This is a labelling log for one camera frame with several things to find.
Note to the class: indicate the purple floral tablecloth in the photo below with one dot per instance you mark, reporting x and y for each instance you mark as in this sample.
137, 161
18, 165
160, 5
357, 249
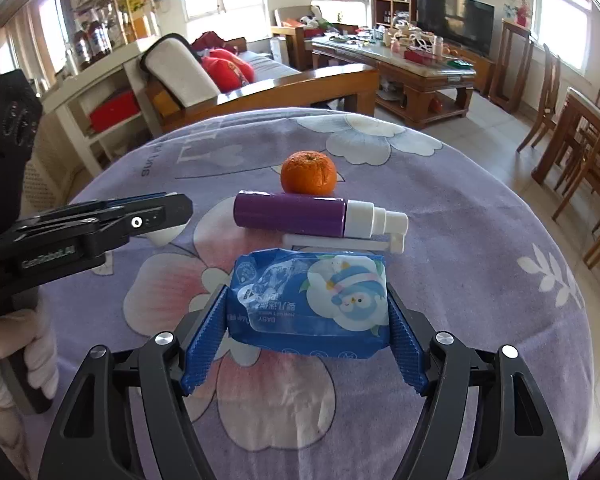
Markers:
455, 260

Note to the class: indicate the blue wet wipes pack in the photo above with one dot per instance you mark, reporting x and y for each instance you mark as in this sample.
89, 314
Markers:
310, 305

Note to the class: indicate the wooden dining table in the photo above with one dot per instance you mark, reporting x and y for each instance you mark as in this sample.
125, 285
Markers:
577, 105

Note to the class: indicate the tall wooden stand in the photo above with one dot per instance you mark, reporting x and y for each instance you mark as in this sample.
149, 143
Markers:
515, 67

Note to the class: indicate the wooden sofa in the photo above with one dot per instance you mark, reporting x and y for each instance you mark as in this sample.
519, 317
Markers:
290, 87

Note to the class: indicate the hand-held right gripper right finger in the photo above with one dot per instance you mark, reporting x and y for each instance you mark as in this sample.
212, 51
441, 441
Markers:
405, 350

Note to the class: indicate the wooden television stand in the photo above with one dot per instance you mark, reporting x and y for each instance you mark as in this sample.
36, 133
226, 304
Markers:
480, 70

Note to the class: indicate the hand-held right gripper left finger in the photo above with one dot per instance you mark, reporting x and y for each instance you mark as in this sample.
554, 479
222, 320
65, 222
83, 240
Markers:
205, 345

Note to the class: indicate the black television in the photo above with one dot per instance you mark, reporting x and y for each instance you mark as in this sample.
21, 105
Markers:
455, 20

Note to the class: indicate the dining area window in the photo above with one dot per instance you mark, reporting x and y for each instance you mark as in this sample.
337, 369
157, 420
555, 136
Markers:
562, 25

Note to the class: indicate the white toy set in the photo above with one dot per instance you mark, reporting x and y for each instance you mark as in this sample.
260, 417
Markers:
420, 41

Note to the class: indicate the dark glass bottle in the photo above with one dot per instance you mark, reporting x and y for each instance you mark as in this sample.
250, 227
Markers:
82, 45
100, 36

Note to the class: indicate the white cushion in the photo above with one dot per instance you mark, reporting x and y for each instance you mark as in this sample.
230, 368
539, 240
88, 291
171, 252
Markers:
180, 70

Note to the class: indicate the wooden armchair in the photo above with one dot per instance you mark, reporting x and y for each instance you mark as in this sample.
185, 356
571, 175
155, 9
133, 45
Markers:
292, 25

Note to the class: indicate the orange mandarin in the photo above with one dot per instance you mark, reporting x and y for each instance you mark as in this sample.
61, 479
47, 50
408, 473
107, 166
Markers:
308, 172

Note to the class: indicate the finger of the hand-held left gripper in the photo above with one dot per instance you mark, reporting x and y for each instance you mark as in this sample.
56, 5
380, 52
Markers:
155, 220
87, 208

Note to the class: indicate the wooden coffee table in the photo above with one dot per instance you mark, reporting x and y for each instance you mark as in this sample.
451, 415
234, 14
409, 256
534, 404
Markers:
400, 77

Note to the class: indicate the white shelf cabinet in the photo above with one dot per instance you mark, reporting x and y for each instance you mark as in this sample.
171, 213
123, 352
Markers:
80, 90

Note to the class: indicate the purple spray bottle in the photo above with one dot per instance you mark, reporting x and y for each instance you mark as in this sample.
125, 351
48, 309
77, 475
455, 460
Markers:
290, 214

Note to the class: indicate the red box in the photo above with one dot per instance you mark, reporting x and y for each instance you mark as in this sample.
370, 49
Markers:
115, 115

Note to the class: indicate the red flower vase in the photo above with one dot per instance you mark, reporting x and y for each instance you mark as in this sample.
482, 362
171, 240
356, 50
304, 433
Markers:
521, 12

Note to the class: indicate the red cushion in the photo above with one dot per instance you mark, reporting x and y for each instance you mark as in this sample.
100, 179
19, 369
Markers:
227, 70

